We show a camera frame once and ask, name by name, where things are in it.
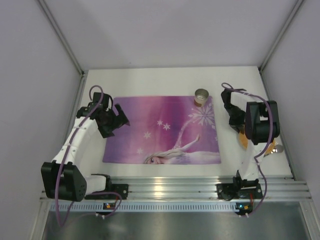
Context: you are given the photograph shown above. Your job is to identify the round wooden plate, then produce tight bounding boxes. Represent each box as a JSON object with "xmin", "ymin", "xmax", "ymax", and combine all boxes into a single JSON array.
[{"xmin": 238, "ymin": 131, "xmax": 277, "ymax": 157}]

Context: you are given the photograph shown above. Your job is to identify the purple printed placemat cloth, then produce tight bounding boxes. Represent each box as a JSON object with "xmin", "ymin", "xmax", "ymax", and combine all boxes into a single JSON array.
[{"xmin": 102, "ymin": 96, "xmax": 221, "ymax": 165}]

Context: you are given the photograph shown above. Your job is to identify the metal cup with brown sleeve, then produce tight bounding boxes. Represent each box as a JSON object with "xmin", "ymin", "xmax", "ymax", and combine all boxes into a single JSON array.
[{"xmin": 194, "ymin": 88, "xmax": 210, "ymax": 107}]

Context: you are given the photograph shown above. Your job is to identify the teal handled spoon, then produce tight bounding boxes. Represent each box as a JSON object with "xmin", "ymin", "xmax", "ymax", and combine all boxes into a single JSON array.
[{"xmin": 271, "ymin": 144, "xmax": 284, "ymax": 154}]

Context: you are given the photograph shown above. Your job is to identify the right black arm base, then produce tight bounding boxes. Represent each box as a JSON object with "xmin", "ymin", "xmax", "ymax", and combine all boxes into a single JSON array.
[{"xmin": 216, "ymin": 183, "xmax": 263, "ymax": 201}]

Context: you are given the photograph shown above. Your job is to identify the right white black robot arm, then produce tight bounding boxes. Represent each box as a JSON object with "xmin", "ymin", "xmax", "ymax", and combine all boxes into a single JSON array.
[{"xmin": 221, "ymin": 87, "xmax": 280, "ymax": 190}]

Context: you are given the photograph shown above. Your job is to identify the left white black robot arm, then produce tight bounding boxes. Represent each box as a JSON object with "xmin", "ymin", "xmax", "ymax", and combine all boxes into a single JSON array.
[{"xmin": 40, "ymin": 92, "xmax": 130, "ymax": 202}]

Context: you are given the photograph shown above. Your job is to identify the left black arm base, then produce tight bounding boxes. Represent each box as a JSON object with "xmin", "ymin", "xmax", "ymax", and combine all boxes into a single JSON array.
[{"xmin": 84, "ymin": 184, "xmax": 129, "ymax": 200}]

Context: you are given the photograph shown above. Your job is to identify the aluminium mounting rail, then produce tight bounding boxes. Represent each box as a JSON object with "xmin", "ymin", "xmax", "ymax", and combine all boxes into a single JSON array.
[{"xmin": 39, "ymin": 176, "xmax": 312, "ymax": 202}]

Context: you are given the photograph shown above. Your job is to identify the slotted grey cable duct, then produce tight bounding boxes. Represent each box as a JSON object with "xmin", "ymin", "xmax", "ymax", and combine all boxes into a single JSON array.
[{"xmin": 59, "ymin": 201, "xmax": 253, "ymax": 212}]

